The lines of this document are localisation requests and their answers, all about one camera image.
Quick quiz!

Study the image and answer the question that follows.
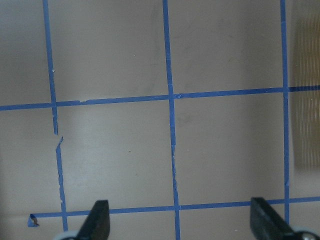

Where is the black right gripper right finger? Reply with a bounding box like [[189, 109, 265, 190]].
[[250, 197, 297, 240]]

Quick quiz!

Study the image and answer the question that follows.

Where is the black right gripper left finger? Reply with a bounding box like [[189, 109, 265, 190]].
[[75, 200, 111, 240]]

